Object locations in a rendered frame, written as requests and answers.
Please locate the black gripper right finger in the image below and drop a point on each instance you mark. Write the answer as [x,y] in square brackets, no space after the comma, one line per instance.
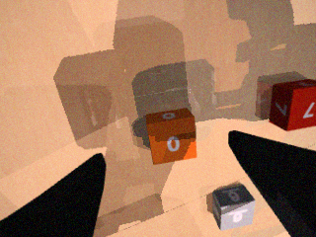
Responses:
[285,176]

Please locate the red block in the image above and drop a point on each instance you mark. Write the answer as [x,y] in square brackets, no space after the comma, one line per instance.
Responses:
[294,105]

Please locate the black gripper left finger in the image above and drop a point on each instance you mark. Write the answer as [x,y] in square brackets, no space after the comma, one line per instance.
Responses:
[68,209]

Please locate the brown block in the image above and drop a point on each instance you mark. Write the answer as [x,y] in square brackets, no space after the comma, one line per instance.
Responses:
[172,136]

